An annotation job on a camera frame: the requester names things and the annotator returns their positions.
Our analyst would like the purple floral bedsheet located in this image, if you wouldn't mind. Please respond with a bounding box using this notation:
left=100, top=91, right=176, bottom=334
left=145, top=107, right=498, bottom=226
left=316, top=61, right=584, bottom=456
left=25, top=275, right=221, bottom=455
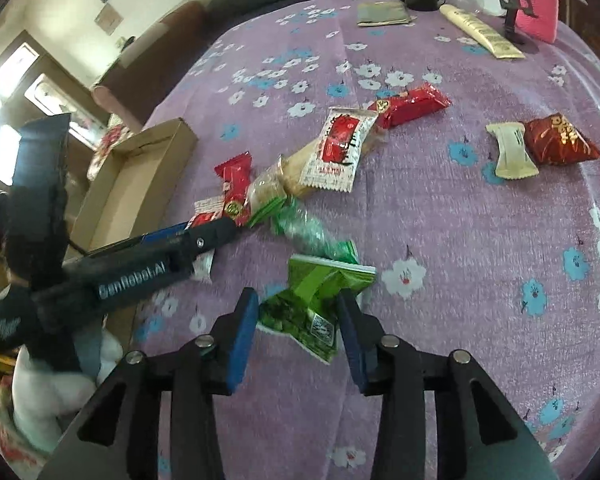
left=125, top=0, right=600, bottom=480

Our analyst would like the paper wall notice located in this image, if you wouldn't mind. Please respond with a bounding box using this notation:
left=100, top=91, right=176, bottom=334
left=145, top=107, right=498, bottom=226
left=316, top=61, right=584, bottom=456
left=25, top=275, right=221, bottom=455
left=94, top=2, right=126, bottom=36

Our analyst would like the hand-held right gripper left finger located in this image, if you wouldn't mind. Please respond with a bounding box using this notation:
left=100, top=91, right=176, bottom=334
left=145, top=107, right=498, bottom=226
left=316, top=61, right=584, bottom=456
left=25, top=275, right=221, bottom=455
left=37, top=287, right=260, bottom=480

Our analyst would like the green snack packet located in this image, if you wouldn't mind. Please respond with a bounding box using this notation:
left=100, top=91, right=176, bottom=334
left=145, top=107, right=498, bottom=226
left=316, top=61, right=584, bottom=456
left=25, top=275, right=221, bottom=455
left=257, top=255, right=378, bottom=363

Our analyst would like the beige cookie packet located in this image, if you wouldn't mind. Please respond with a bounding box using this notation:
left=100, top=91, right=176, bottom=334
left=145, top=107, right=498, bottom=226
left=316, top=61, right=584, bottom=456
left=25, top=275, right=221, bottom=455
left=280, top=125, right=388, bottom=198

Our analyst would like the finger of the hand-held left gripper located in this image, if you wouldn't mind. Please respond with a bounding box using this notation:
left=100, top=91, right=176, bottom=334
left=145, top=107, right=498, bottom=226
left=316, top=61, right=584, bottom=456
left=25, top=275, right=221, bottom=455
left=87, top=221, right=197, bottom=257
left=177, top=216, right=242, bottom=262

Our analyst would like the long red snack packet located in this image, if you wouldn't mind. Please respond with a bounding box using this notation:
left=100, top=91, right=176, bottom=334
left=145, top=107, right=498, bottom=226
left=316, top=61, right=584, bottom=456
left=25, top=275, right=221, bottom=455
left=370, top=82, right=452, bottom=130

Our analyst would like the white floral cloth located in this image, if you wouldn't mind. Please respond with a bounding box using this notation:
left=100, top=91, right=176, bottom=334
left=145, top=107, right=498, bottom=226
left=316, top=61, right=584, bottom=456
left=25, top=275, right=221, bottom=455
left=0, top=330, right=126, bottom=466

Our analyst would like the cream tube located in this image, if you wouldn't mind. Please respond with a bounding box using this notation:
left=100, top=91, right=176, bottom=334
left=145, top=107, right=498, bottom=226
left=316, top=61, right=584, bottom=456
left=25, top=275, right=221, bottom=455
left=439, top=4, right=526, bottom=61

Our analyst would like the red snack packet gold seal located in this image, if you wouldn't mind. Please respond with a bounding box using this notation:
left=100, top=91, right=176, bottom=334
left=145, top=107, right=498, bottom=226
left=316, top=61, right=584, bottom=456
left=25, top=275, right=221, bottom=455
left=215, top=152, right=255, bottom=226

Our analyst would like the olive wallet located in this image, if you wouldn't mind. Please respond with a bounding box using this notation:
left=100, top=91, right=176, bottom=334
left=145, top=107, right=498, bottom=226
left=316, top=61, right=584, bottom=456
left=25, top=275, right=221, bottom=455
left=356, top=1, right=412, bottom=27

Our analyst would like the white packet red label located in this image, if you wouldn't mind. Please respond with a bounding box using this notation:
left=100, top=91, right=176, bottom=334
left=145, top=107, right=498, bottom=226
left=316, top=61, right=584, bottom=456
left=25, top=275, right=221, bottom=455
left=299, top=106, right=378, bottom=193

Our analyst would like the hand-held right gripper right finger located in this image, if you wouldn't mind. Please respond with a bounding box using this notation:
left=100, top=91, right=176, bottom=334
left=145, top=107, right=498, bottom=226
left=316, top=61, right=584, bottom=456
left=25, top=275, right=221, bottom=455
left=336, top=290, right=561, bottom=480

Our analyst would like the brown bolster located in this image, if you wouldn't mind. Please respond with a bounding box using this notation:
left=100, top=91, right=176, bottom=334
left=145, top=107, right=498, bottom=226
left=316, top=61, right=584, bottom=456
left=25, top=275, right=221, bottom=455
left=92, top=0, right=211, bottom=131

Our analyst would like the cardboard box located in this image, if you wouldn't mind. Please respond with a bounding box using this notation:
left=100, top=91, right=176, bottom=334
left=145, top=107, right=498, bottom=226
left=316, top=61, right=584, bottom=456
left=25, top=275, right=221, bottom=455
left=70, top=117, right=198, bottom=261

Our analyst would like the clear beige green-end packet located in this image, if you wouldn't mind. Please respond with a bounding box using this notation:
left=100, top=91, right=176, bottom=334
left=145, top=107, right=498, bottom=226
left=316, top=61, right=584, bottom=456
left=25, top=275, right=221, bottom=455
left=247, top=157, right=288, bottom=228

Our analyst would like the red floral cloth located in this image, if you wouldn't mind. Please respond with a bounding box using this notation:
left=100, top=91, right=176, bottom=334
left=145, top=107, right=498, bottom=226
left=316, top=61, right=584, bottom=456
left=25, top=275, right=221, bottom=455
left=87, top=115, right=131, bottom=181

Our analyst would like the cream white snack packet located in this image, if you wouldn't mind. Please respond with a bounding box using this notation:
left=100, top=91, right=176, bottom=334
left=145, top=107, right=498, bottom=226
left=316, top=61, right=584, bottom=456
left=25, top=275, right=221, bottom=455
left=486, top=121, right=540, bottom=181

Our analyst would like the clear green candy packet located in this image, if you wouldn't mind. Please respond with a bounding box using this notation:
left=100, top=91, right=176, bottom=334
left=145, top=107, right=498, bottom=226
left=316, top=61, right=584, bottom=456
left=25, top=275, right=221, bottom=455
left=270, top=197, right=361, bottom=266

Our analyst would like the dark red triangular packet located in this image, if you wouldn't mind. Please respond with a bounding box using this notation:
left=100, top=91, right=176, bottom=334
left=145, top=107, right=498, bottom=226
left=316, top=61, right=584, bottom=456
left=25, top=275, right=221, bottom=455
left=522, top=112, right=600, bottom=166

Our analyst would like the small red white packet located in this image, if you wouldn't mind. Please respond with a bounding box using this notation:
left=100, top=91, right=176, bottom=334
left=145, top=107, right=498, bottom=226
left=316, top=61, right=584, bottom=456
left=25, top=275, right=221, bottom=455
left=187, top=197, right=231, bottom=282

